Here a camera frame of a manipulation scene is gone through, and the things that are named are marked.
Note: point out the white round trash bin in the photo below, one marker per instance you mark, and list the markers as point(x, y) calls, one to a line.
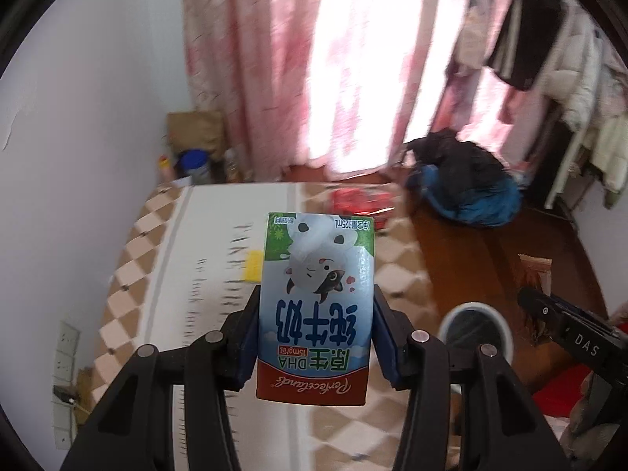
point(505, 343)

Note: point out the dark clothes pile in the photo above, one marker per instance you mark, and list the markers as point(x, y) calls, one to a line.
point(456, 157)

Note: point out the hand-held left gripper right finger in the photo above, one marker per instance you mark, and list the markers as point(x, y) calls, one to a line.
point(387, 348)

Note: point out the blue lidded jar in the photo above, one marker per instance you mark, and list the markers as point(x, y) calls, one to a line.
point(196, 167)

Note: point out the white printed hanging garment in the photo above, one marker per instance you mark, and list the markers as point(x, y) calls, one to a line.
point(473, 34)

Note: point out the yellow flat box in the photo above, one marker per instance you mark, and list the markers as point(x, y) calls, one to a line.
point(253, 266)

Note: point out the white wall outlet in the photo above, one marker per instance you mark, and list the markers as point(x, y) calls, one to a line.
point(67, 343)

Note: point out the red cloth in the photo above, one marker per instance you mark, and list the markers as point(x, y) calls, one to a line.
point(559, 392)

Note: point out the red snack bag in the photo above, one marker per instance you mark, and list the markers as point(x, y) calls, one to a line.
point(360, 201)

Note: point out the checkered tablecloth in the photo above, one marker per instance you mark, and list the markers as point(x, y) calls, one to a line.
point(206, 235)

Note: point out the pink floral curtain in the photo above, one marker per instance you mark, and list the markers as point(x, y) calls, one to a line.
point(255, 59)

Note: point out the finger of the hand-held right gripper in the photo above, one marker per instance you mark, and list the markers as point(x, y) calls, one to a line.
point(588, 315)
point(584, 348)

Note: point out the black hanging jacket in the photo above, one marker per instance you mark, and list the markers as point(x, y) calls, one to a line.
point(530, 24)

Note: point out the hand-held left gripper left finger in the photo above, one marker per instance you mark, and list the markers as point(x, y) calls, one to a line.
point(248, 348)

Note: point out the dark striped hanging clothes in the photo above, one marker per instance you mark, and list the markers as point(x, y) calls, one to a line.
point(564, 157)

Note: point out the small clear bottle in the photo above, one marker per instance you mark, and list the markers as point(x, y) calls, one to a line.
point(231, 167)

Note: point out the brown wrapper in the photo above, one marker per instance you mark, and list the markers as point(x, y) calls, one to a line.
point(537, 272)

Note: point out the blue white milk carton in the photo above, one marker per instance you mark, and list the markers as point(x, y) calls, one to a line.
point(314, 304)

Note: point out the brown cardboard box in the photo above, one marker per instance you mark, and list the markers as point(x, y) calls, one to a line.
point(196, 130)

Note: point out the white puffer jacket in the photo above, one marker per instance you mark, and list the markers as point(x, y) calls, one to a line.
point(576, 73)

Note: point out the small orange bottle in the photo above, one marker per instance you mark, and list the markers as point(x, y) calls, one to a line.
point(165, 169)

